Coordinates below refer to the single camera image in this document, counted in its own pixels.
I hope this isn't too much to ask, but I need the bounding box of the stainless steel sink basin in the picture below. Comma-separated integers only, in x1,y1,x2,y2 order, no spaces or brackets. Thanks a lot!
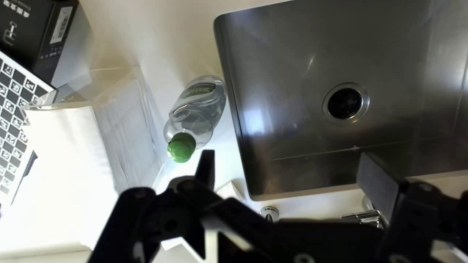
214,0,468,200

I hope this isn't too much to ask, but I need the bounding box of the white folded cloth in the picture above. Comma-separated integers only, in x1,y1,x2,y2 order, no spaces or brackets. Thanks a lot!
0,67,164,254

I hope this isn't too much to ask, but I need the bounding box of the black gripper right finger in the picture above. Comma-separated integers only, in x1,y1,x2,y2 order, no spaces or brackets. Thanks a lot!
357,152,410,228

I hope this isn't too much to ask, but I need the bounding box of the clear bottle with green cap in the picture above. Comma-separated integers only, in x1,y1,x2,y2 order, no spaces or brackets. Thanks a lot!
164,76,227,162

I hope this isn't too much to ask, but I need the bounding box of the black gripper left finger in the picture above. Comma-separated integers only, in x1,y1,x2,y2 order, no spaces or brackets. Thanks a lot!
168,149,215,195

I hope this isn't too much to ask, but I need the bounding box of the checkered calibration board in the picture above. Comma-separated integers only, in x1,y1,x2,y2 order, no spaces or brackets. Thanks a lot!
0,53,56,209

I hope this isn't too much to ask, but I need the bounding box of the chrome countertop button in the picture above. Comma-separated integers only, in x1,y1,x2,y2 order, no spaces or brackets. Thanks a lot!
260,206,279,222

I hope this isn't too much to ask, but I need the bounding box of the black box with label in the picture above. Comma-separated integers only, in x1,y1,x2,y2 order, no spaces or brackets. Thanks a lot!
0,0,86,86

